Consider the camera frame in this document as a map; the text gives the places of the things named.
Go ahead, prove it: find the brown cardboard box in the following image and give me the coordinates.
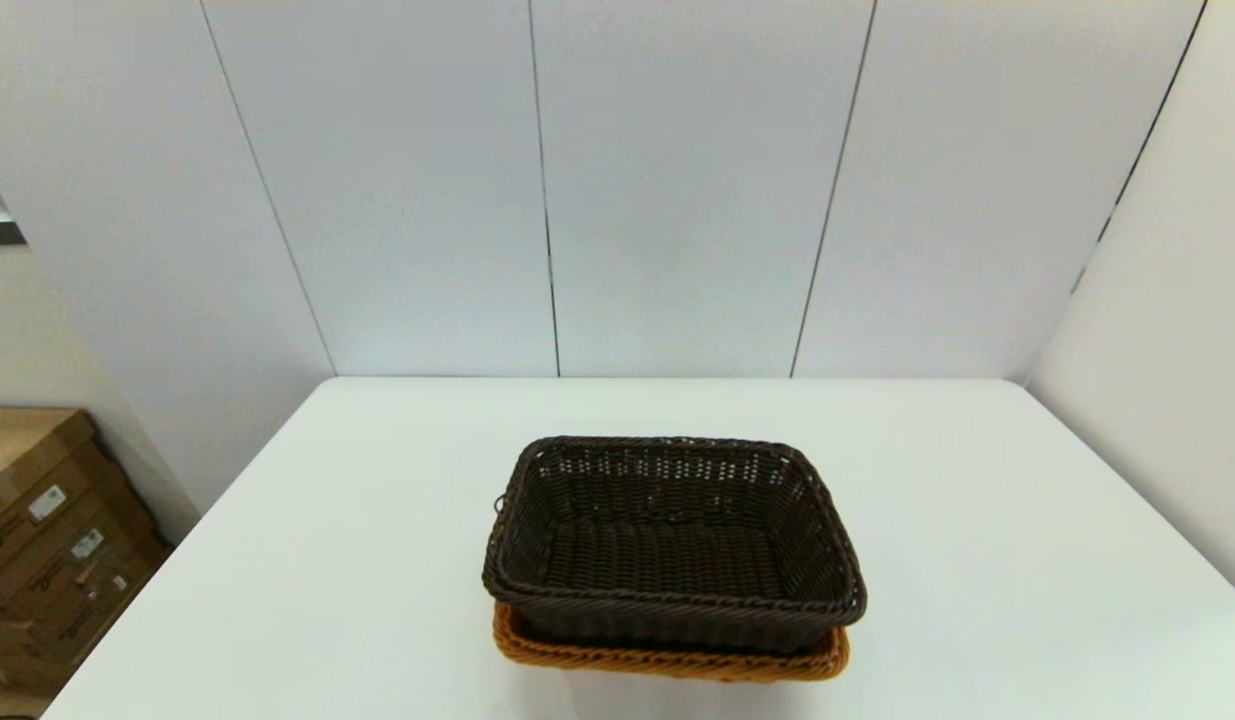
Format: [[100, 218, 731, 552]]
[[0, 530, 173, 666], [0, 475, 148, 586], [0, 610, 78, 691], [0, 407, 113, 531]]

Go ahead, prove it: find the dark brown wicker basket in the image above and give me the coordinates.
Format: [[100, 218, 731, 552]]
[[482, 435, 868, 656]]

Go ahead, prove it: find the orange wicker basket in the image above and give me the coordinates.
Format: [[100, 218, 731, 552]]
[[492, 600, 851, 685]]

